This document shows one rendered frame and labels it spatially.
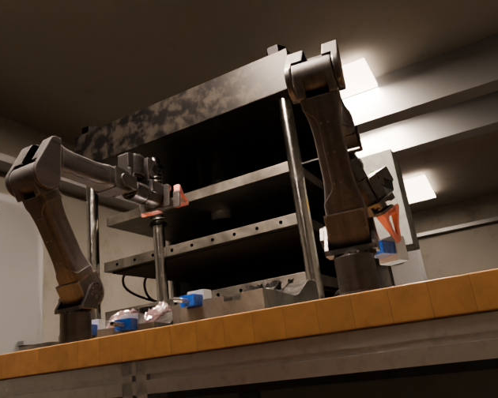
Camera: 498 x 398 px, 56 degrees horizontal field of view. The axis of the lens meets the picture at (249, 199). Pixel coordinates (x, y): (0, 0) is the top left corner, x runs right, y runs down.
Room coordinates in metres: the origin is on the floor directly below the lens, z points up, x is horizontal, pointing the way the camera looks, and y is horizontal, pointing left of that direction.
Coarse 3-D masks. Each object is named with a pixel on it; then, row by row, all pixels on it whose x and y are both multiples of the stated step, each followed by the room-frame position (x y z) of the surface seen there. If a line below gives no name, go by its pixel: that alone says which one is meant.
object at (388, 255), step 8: (384, 240) 0.97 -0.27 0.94; (392, 240) 0.99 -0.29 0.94; (384, 248) 0.97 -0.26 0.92; (392, 248) 0.99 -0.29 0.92; (400, 248) 1.00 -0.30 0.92; (376, 256) 0.99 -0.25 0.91; (384, 256) 1.00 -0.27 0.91; (392, 256) 1.00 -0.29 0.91; (400, 256) 0.99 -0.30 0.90; (384, 264) 1.02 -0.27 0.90; (392, 264) 1.03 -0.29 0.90
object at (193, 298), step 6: (192, 294) 1.15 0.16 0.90; (198, 294) 1.17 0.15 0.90; (204, 294) 1.18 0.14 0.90; (210, 294) 1.21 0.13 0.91; (174, 300) 1.11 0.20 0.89; (180, 300) 1.13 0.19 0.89; (186, 300) 1.14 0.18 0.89; (192, 300) 1.15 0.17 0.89; (198, 300) 1.16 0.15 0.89; (180, 306) 1.16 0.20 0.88; (186, 306) 1.16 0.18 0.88; (192, 306) 1.18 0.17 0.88
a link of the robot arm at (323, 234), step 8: (368, 224) 0.73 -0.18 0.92; (320, 232) 0.76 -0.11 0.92; (376, 232) 0.76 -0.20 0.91; (320, 240) 0.75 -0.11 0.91; (328, 240) 0.75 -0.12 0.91; (376, 240) 0.72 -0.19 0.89; (328, 248) 0.74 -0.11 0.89; (344, 248) 0.73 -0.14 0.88; (352, 248) 0.72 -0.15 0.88; (360, 248) 0.72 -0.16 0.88; (368, 248) 0.72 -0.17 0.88; (376, 248) 0.72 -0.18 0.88; (328, 256) 0.74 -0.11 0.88
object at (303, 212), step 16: (288, 96) 1.83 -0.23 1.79; (288, 112) 1.83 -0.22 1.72; (288, 128) 1.83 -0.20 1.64; (288, 144) 1.83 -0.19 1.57; (288, 160) 1.84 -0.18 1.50; (304, 192) 1.83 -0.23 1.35; (96, 208) 2.35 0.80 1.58; (304, 208) 1.83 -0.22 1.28; (96, 224) 2.35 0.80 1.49; (304, 224) 1.83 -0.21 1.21; (96, 240) 2.35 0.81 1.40; (304, 240) 1.83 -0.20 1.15; (96, 256) 2.35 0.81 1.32; (304, 256) 1.84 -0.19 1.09; (320, 272) 1.84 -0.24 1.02; (176, 288) 2.95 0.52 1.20; (320, 288) 1.83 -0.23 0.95
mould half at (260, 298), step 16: (272, 288) 1.41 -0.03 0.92; (288, 288) 1.37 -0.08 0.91; (304, 288) 1.34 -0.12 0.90; (208, 304) 1.17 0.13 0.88; (224, 304) 1.15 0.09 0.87; (240, 304) 1.13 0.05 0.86; (256, 304) 1.11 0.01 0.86; (272, 304) 1.14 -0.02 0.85; (288, 304) 1.22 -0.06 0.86; (176, 320) 1.21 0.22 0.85; (192, 320) 1.19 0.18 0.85
